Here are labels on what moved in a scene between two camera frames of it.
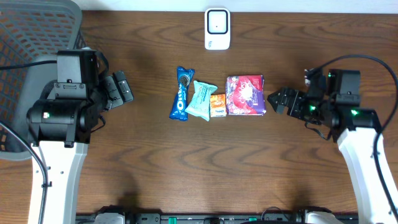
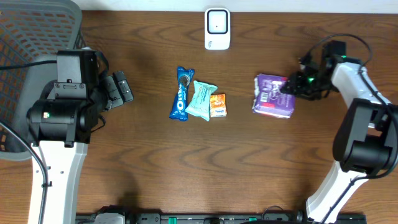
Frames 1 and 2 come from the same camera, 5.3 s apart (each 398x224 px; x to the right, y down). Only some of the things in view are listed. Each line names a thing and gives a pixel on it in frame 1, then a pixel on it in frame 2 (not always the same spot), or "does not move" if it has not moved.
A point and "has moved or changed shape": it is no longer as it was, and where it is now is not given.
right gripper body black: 313,107 to 311,87
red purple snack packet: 245,95 has moved or changed shape
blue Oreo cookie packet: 181,96 does not move
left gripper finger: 112,94 does not move
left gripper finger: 125,91 does not move
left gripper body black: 109,93 does not move
